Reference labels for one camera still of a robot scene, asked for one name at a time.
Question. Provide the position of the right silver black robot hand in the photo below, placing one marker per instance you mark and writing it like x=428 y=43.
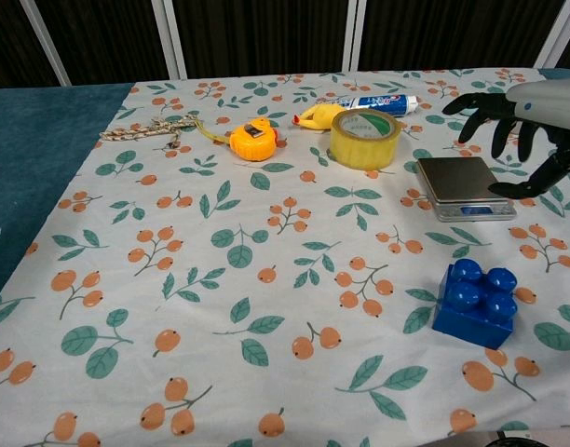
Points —
x=546 y=104

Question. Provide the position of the blue building block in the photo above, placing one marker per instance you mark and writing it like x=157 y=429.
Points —
x=471 y=316

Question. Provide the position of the small silver digital scale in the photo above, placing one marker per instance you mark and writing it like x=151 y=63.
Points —
x=457 y=179

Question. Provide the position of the white blue toothpaste tube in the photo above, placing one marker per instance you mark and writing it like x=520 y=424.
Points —
x=387 y=104

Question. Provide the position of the clear yellowish tape roll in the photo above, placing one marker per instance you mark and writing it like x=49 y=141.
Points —
x=364 y=149

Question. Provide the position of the yellow rubber chicken toy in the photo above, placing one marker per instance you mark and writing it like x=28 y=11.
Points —
x=320 y=116

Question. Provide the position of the black folding screen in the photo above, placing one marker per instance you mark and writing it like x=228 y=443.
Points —
x=266 y=37

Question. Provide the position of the orange tape measure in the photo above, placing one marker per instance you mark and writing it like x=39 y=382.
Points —
x=254 y=144

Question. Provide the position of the floral printed tablecloth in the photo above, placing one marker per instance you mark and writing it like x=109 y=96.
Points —
x=266 y=288

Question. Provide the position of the teal table cover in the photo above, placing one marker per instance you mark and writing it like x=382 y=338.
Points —
x=33 y=139

